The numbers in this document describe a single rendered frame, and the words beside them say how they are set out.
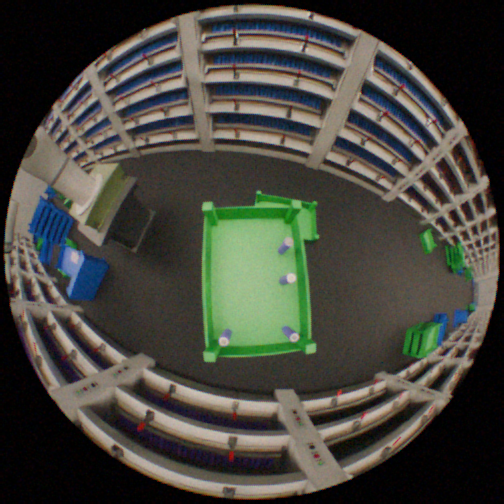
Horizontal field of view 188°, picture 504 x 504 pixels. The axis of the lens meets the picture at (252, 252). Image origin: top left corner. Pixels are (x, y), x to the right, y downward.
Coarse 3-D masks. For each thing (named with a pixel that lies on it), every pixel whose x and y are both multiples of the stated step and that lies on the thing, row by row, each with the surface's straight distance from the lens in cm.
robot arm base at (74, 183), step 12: (72, 168) 69; (60, 180) 68; (72, 180) 68; (84, 180) 70; (96, 180) 76; (60, 192) 72; (72, 192) 70; (84, 192) 70; (96, 192) 69; (84, 204) 73
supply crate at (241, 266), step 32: (224, 224) 36; (256, 224) 36; (288, 224) 38; (224, 256) 34; (256, 256) 33; (288, 256) 35; (224, 288) 33; (256, 288) 33; (288, 288) 34; (224, 320) 33; (256, 320) 33; (288, 320) 34; (224, 352) 32; (256, 352) 31
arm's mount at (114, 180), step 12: (96, 168) 90; (108, 168) 76; (120, 168) 72; (108, 180) 69; (120, 180) 73; (108, 192) 70; (96, 204) 68; (108, 204) 71; (84, 216) 71; (96, 216) 70; (96, 228) 72
